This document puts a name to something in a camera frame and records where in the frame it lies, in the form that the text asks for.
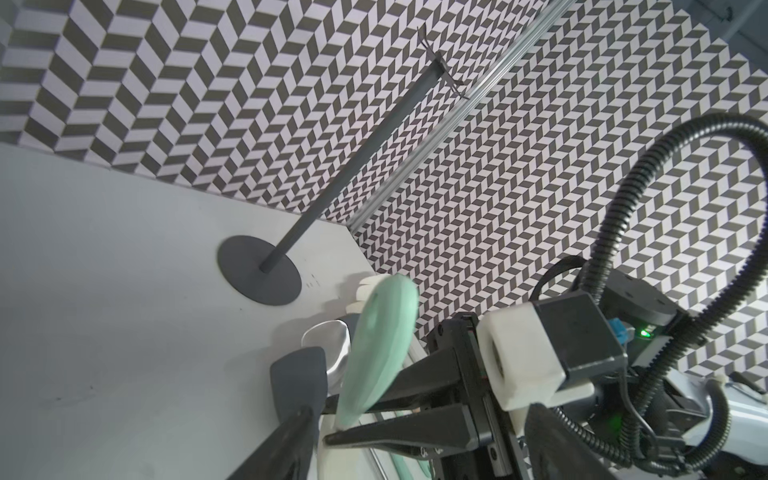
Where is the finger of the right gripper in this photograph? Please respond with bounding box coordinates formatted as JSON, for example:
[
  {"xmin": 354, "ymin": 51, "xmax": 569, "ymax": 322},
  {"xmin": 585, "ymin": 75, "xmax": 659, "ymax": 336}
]
[
  {"xmin": 323, "ymin": 404, "xmax": 480, "ymax": 459},
  {"xmin": 320, "ymin": 344, "xmax": 466, "ymax": 416}
]

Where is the dark grey utensil rack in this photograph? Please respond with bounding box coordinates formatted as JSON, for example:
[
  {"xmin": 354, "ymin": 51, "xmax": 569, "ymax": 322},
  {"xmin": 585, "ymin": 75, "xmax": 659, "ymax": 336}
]
[{"xmin": 217, "ymin": 28, "xmax": 464, "ymax": 306}]

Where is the cream wide turner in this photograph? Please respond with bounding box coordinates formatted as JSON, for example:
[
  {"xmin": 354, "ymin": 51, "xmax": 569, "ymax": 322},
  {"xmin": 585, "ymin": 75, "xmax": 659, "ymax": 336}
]
[{"xmin": 317, "ymin": 274, "xmax": 419, "ymax": 479}]

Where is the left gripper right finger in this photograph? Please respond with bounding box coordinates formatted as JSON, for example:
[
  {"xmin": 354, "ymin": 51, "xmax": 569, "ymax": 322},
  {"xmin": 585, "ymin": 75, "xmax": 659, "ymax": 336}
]
[{"xmin": 524, "ymin": 403, "xmax": 615, "ymax": 480}]

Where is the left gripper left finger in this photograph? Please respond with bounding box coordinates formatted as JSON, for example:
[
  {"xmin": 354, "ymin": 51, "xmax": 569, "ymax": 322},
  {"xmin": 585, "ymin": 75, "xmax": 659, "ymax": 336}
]
[{"xmin": 228, "ymin": 405, "xmax": 318, "ymax": 480}]

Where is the grey spatula mint handle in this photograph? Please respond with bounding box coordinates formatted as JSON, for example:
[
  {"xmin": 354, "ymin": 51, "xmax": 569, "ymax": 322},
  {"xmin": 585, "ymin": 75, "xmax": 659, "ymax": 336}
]
[
  {"xmin": 340, "ymin": 313, "xmax": 360, "ymax": 342},
  {"xmin": 270, "ymin": 346, "xmax": 328, "ymax": 428}
]

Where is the steel turner brown handle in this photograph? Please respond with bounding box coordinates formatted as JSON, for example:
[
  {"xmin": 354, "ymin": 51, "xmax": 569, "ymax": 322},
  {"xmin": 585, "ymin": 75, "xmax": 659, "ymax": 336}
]
[{"xmin": 301, "ymin": 319, "xmax": 351, "ymax": 396}]

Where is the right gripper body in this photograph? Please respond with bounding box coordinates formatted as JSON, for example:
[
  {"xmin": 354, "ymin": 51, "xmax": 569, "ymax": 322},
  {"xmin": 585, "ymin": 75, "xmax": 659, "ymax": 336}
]
[{"xmin": 426, "ymin": 312, "xmax": 531, "ymax": 479}]

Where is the cream spatula mint handle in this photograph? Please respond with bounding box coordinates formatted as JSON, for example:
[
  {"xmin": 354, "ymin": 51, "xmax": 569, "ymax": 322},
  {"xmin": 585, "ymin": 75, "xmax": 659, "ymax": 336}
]
[{"xmin": 356, "ymin": 274, "xmax": 389, "ymax": 301}]

